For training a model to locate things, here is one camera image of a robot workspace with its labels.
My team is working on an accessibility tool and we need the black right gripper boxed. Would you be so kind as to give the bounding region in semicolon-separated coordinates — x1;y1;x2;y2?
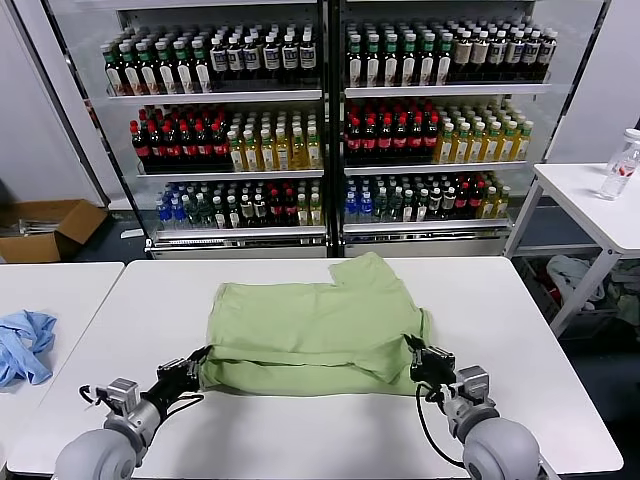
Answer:
402;333;457;397

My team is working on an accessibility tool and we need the white cap navy label bottle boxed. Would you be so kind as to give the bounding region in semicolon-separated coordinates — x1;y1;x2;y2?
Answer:
281;33;300;82
226;35;246;84
262;34;281;83
209;36;229;84
298;31;318;81
243;34;263;83

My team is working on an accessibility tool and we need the white beverage display cabinet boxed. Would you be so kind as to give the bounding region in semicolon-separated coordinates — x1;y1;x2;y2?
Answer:
333;0;560;260
102;0;335;261

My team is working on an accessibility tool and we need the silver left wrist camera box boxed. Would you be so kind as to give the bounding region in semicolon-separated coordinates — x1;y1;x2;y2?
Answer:
102;378;140;414

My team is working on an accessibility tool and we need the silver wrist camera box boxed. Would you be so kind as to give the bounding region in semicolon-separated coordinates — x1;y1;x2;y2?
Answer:
452;365;494;399
102;378;140;414

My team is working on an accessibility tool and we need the white cap yellow drink bottle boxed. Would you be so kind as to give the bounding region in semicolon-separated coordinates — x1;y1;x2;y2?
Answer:
243;128;261;173
274;127;292;172
305;125;323;170
227;129;245;173
259;128;276;172
290;126;308;171

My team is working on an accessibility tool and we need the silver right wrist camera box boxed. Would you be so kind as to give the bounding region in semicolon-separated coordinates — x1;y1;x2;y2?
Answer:
452;365;494;399

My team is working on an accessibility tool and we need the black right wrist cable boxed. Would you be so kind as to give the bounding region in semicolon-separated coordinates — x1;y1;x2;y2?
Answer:
412;382;474;469

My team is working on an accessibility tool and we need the green cap dark tea bottle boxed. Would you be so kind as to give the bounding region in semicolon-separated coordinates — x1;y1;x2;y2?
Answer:
101;43;126;97
347;33;364;89
435;32;454;87
400;33;418;88
193;39;214;95
119;42;145;96
382;33;400;89
174;40;197;95
156;41;180;96
364;33;382;89
418;32;436;88
138;41;162;96

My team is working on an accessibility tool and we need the bundle of metal rods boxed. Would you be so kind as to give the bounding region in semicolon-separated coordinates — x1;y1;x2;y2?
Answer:
17;218;61;235

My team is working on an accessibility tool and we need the black framed glass door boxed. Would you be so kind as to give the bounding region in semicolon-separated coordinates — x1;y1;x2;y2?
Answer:
542;0;614;164
9;0;151;249

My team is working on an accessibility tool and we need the white side table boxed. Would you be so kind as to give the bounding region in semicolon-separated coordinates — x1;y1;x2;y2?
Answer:
503;162;640;341

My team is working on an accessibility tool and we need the white cap beige label bottle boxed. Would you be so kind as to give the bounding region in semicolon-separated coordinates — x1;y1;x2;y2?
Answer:
488;29;507;82
470;30;490;83
523;29;542;81
540;29;559;81
505;29;525;82
452;30;472;83

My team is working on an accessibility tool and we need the red cap cola bottle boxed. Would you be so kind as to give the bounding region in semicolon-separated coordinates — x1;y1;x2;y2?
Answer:
392;116;409;163
377;116;394;164
128;123;150;169
422;115;440;162
163;122;182;169
179;121;199;168
346;117;363;164
147;122;166;169
407;115;424;163
361;117;379;164
211;120;230;167
195;121;215;168

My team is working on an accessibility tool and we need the green cap yellow drink bottle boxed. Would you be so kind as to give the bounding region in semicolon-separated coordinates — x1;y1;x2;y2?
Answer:
449;122;471;165
512;119;535;163
497;120;519;163
433;122;455;165
481;121;503;164
465;121;487;164

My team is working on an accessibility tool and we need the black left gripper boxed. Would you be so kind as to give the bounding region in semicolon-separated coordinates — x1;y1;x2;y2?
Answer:
141;344;212;415

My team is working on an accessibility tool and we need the crumpled teal cloth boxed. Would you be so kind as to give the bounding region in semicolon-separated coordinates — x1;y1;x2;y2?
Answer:
614;292;640;329

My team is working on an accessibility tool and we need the white metal shelf board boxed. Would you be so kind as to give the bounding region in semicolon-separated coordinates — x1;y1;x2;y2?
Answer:
149;225;327;240
343;83;551;99
107;89;324;104
135;168;325;180
342;219;512;235
343;161;529;176

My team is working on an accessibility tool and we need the open cardboard box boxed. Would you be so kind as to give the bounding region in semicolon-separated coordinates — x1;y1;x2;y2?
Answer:
0;198;110;265

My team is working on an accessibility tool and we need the crumpled white cloth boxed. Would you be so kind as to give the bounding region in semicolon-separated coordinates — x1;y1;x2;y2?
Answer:
545;254;607;307

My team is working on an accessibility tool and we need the green polo shirt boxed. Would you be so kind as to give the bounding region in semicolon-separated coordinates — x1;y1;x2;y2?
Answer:
199;252;434;399

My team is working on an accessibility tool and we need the clear red label water bottle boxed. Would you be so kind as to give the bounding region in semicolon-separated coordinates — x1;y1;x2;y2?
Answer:
598;128;640;202

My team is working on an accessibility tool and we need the dark mesh laundry basket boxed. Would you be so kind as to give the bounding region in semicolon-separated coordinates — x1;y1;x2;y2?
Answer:
514;257;640;341

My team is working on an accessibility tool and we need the crumpled light blue cloth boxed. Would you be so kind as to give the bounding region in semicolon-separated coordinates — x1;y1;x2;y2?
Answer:
0;309;59;389

